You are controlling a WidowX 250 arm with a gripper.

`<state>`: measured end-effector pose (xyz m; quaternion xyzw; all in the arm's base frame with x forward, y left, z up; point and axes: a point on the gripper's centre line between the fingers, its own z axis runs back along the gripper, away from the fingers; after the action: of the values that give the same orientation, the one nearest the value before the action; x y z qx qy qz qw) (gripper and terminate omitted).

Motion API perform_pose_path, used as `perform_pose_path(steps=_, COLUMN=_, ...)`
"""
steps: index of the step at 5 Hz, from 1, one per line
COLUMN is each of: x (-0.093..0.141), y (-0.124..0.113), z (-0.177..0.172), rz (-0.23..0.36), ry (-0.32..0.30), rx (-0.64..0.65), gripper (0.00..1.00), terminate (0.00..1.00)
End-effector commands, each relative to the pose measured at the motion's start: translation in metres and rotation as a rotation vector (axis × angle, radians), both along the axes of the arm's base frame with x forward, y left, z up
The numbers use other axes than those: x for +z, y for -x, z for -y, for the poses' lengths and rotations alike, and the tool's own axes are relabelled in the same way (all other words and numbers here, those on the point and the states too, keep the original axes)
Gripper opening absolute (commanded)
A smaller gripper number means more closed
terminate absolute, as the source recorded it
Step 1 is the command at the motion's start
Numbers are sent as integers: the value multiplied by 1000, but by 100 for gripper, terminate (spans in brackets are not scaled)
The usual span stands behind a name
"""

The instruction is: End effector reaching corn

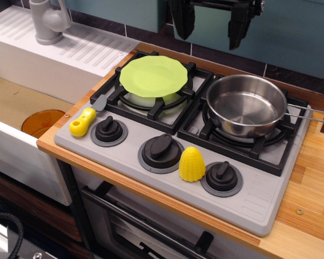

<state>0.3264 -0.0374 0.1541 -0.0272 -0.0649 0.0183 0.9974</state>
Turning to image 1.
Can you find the light green plastic plate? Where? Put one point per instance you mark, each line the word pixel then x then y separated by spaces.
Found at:
pixel 153 76

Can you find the black stove knob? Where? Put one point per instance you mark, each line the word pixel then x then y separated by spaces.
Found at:
pixel 109 132
pixel 160 155
pixel 222 179

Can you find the black right stove knob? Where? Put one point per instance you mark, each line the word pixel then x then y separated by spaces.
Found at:
pixel 222 179

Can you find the grey toy faucet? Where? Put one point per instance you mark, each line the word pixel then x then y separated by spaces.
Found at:
pixel 49 23

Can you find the black left stove knob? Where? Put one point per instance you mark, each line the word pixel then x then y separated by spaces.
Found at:
pixel 109 132

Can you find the black right burner grate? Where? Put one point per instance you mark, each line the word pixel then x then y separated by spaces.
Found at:
pixel 268 153

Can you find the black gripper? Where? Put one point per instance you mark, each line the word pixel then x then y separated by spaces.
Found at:
pixel 242 12

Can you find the yellow toy corn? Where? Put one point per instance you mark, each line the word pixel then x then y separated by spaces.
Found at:
pixel 191 166

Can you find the stainless steel pan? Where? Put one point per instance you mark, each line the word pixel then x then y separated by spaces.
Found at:
pixel 247 106

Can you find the black middle stove knob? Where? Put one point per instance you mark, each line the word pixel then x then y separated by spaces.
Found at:
pixel 160 155

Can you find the black left burner grate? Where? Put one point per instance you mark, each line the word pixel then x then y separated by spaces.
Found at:
pixel 165 114

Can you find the yellow handled grey spatula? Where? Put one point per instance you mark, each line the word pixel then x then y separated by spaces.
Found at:
pixel 80 126

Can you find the toy oven door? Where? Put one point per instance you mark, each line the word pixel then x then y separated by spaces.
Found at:
pixel 136 228

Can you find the white toy sink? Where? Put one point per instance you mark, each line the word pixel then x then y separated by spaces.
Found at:
pixel 36 77

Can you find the grey toy stove top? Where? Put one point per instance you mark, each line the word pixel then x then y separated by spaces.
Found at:
pixel 254 208

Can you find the black burner grate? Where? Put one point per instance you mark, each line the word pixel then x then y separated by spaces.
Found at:
pixel 165 114
pixel 268 153

